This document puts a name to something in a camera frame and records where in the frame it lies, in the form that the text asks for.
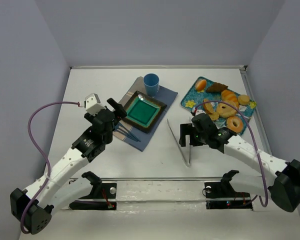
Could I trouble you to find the seeded bread slice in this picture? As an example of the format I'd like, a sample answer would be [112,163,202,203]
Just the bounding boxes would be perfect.
[202,98,215,115]

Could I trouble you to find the metal tongs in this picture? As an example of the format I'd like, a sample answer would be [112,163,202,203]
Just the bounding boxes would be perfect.
[166,117,191,168]

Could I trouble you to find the round orange bun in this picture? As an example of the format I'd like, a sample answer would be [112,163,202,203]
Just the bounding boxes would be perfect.
[194,79,207,92]

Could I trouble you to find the half bread loaf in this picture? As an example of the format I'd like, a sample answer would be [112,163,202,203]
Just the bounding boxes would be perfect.
[208,112,220,121]

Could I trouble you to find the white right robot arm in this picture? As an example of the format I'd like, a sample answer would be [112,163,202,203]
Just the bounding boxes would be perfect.
[179,113,300,213]

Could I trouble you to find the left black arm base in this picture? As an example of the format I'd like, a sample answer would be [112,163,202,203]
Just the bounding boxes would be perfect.
[68,171,117,211]

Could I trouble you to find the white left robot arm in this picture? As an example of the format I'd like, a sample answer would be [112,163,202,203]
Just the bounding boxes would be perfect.
[10,93,127,235]

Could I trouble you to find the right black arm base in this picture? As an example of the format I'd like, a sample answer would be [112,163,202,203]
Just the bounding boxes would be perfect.
[201,170,253,210]

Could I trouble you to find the blue plastic knife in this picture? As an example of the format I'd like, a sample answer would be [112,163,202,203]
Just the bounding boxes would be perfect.
[116,122,141,142]

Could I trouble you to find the blue plastic spoon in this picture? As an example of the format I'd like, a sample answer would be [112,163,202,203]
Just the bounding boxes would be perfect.
[116,127,138,142]

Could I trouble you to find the blue plastic fork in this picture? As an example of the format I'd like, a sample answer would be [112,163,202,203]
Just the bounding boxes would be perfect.
[114,127,136,141]

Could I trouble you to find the teal square ceramic plate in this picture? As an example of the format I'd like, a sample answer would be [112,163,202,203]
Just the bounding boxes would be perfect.
[122,90,167,134]

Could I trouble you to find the upper glazed donut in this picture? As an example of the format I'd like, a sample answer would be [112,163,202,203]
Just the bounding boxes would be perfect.
[216,101,237,119]

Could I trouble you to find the glazed donut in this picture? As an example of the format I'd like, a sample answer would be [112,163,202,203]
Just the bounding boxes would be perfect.
[216,101,237,119]
[226,116,244,134]

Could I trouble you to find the lower glazed donut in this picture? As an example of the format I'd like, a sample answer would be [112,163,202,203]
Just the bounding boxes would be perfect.
[226,116,244,134]

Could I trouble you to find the blue floral tray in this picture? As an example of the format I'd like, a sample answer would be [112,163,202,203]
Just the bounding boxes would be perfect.
[180,76,257,135]

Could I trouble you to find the golden croissant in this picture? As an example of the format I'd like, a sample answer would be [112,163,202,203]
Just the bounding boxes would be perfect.
[221,89,240,109]

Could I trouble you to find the dark brown pastry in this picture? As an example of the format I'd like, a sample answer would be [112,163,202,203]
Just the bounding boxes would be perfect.
[205,82,228,93]

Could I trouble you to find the blue plastic cup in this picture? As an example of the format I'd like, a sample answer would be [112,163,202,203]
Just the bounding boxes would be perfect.
[143,73,160,97]

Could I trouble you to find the small round yellow bun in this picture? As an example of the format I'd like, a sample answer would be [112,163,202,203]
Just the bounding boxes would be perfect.
[237,94,250,106]

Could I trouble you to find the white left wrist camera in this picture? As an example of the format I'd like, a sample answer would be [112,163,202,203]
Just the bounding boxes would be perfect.
[84,93,106,116]

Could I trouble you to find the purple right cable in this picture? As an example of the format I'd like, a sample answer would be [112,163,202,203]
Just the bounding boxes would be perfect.
[193,99,269,208]

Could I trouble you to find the purple cable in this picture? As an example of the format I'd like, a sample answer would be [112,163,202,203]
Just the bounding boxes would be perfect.
[20,100,81,235]
[193,99,269,208]

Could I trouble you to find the metal rail front bar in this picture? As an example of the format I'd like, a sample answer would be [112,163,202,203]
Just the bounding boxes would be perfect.
[69,176,263,183]

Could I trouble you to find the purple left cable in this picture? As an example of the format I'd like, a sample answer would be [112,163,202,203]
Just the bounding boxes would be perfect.
[20,100,81,235]

